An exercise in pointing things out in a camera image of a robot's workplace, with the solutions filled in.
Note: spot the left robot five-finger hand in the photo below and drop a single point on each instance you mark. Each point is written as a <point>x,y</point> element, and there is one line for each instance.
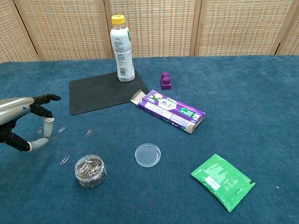
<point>16,107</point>

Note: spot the silver paper clip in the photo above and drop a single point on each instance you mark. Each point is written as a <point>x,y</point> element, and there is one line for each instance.
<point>61,129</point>
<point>89,132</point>
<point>65,160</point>
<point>40,130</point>

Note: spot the clear jar of paper clips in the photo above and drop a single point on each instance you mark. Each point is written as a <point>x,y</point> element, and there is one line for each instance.
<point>90,172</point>

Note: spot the woven folding screen panel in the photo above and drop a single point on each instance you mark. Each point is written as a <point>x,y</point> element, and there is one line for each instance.
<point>292,39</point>
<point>158,28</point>
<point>240,28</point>
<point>11,35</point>
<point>65,28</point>

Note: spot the black square mat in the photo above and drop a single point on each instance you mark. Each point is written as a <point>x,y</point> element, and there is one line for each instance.
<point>98,93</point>

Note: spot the white bottle yellow cap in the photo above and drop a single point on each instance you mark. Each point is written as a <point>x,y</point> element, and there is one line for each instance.
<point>122,53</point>

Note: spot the clear round plastic lid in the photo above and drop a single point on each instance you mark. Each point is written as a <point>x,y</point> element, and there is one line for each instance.
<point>147,155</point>

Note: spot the purple toy block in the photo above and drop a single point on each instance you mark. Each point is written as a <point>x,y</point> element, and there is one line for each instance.
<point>166,82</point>

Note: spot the purple toothpaste carton box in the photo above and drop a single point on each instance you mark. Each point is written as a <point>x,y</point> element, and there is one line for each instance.
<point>170,109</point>

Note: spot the green foil packet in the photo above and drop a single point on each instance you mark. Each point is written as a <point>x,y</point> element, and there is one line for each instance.
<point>222,182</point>

